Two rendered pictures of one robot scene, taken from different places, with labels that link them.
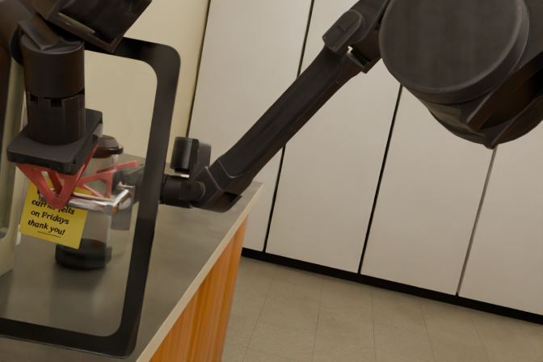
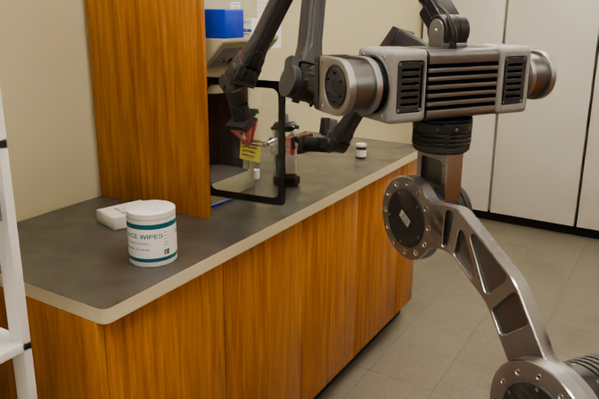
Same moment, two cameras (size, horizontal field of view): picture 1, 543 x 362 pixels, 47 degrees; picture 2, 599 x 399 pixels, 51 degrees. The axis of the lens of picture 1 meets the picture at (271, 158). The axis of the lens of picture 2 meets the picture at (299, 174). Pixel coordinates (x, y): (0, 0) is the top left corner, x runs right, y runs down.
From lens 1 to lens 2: 1.25 m
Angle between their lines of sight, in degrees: 25
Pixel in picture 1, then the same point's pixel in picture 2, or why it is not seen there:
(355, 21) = not seen: hidden behind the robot
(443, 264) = not seen: outside the picture
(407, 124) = not seen: outside the picture
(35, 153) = (233, 125)
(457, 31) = (288, 81)
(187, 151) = (325, 124)
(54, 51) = (233, 91)
